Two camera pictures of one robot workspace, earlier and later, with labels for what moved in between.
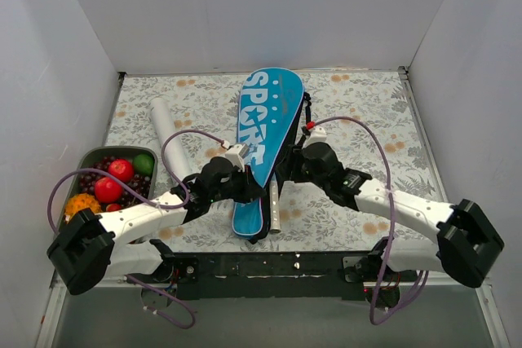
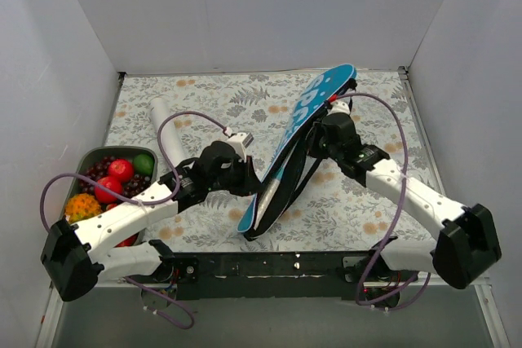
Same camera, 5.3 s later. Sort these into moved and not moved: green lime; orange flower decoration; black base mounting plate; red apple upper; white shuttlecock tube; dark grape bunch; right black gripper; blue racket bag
Moved: blue racket bag; right black gripper
Not moved: white shuttlecock tube; orange flower decoration; red apple upper; black base mounting plate; green lime; dark grape bunch
